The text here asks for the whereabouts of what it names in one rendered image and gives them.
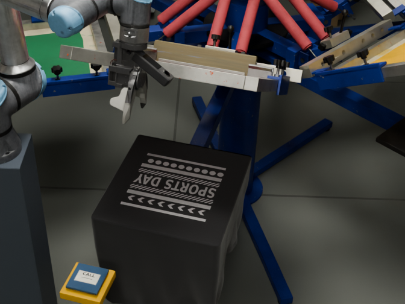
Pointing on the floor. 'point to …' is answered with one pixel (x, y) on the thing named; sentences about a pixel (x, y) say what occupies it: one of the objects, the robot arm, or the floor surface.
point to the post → (88, 293)
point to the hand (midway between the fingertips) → (135, 116)
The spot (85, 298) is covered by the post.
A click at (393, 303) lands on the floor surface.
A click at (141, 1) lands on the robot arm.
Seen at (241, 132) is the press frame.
